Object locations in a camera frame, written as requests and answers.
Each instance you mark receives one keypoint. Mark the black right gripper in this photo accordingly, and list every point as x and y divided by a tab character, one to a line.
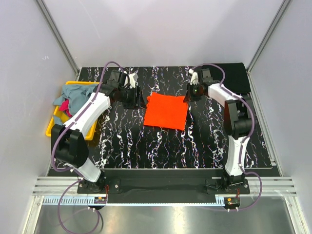
189	97

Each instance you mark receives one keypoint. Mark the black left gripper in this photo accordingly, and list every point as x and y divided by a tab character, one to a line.
137	102

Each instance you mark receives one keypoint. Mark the orange t-shirt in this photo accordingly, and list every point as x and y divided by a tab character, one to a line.
166	111

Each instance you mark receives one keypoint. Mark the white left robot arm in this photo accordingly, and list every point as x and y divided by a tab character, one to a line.
69	149

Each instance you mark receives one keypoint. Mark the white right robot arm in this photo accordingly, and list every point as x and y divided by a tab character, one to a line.
238	124

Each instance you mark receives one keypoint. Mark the folded black t-shirt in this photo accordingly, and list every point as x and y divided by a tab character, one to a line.
236	78

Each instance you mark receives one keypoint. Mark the grey-blue crumpled t-shirt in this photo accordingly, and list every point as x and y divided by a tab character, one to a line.
77	94

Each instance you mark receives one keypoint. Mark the pink crumpled garment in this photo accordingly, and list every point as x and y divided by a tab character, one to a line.
65	108

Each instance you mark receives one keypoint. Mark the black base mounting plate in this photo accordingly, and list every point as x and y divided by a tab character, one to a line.
190	184

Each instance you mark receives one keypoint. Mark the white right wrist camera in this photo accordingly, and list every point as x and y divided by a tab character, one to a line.
203	76

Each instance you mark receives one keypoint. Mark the aluminium frame rail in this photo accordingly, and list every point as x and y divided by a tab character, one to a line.
210	201

